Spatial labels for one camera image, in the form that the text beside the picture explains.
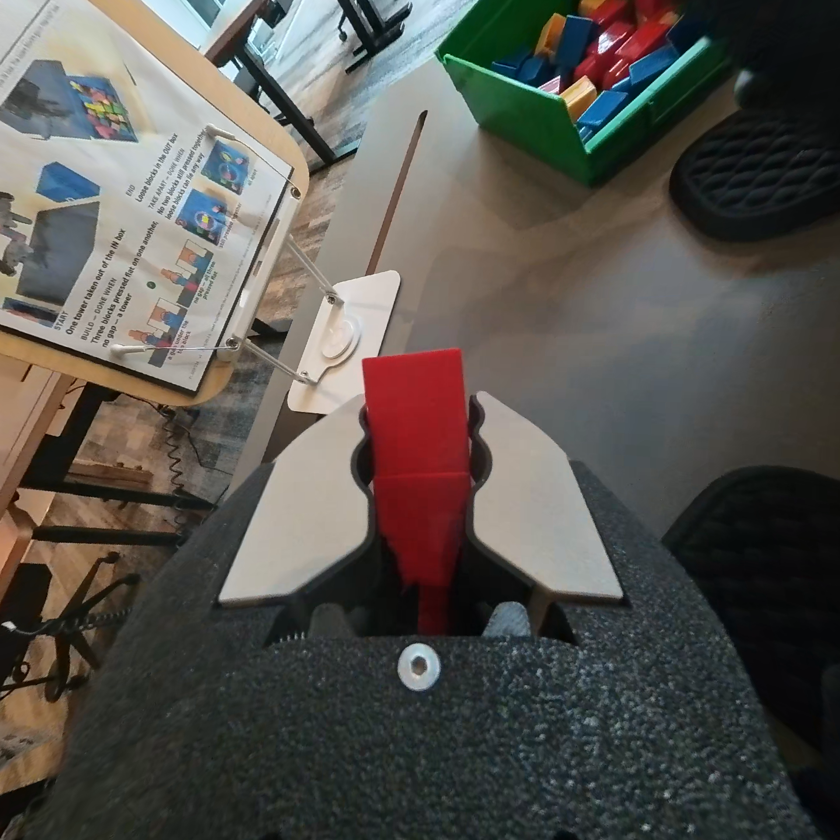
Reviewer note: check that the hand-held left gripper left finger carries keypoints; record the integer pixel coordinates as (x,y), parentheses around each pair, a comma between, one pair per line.
(302,518)

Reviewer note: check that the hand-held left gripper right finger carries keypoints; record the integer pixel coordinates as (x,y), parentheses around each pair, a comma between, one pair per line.
(551,525)

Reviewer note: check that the red block tower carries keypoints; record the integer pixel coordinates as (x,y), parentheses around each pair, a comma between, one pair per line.
(413,420)

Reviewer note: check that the green plastic bin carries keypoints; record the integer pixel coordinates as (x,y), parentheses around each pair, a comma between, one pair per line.
(525,111)

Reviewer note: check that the pile of blocks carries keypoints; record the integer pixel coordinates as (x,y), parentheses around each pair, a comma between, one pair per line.
(610,59)

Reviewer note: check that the white poster stand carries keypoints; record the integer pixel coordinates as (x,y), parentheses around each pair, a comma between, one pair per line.
(348,328)

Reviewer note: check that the black round pad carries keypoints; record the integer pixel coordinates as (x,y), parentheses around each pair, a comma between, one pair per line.
(761,577)

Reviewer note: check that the black office chair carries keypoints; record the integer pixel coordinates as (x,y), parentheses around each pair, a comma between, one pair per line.
(72,617)

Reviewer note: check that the wooden desk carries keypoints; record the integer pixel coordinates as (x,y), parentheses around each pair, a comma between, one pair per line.
(26,426)
(262,65)

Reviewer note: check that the black quilted wrist pad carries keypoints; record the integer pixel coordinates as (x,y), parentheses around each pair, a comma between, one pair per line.
(754,177)

